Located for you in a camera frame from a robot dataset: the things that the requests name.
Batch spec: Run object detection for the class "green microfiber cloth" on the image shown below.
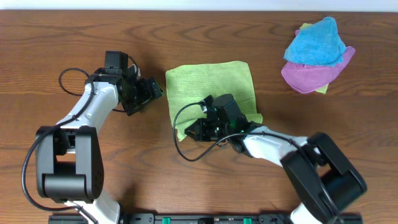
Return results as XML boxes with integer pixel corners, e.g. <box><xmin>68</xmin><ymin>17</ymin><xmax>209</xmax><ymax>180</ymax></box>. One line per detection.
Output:
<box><xmin>165</xmin><ymin>61</ymin><xmax>263</xmax><ymax>141</ymax></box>

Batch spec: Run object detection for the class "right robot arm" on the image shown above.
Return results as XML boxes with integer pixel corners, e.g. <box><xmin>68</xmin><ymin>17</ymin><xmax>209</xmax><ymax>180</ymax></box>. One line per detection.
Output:
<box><xmin>184</xmin><ymin>94</ymin><xmax>368</xmax><ymax>223</ymax></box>

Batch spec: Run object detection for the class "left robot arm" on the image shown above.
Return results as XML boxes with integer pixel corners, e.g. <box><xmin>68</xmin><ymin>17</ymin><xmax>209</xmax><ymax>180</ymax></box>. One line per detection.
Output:
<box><xmin>29</xmin><ymin>51</ymin><xmax>162</xmax><ymax>223</ymax></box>

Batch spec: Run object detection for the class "purple microfiber cloth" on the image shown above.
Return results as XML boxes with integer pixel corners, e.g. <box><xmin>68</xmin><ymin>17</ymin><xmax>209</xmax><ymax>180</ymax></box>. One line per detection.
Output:
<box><xmin>281</xmin><ymin>47</ymin><xmax>356</xmax><ymax>94</ymax></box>

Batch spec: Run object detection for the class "yellow-green cloth at bottom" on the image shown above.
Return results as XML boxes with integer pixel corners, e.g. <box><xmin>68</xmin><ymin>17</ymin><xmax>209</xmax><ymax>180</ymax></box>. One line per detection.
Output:
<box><xmin>300</xmin><ymin>23</ymin><xmax>328</xmax><ymax>94</ymax></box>

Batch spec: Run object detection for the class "blue microfiber cloth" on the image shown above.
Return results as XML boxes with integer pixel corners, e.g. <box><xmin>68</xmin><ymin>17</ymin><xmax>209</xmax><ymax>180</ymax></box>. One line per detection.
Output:
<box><xmin>284</xmin><ymin>17</ymin><xmax>347</xmax><ymax>67</ymax></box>

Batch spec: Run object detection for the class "right black cable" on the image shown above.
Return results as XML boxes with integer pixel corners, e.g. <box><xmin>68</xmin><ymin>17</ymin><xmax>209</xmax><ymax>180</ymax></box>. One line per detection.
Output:
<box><xmin>172</xmin><ymin>101</ymin><xmax>343</xmax><ymax>224</ymax></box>

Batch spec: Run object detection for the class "black cable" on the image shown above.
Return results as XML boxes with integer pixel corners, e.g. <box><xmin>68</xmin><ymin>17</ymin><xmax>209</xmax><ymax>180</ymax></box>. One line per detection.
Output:
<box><xmin>172</xmin><ymin>101</ymin><xmax>343</xmax><ymax>224</ymax></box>
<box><xmin>21</xmin><ymin>55</ymin><xmax>139</xmax><ymax>224</ymax></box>

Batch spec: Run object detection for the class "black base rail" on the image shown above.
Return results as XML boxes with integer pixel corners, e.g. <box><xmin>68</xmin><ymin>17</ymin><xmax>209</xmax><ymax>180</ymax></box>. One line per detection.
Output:
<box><xmin>48</xmin><ymin>213</ymin><xmax>363</xmax><ymax>224</ymax></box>

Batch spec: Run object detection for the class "left black cable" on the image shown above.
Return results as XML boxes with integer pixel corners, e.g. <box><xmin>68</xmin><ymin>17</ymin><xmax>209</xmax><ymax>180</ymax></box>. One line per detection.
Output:
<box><xmin>21</xmin><ymin>55</ymin><xmax>139</xmax><ymax>224</ymax></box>

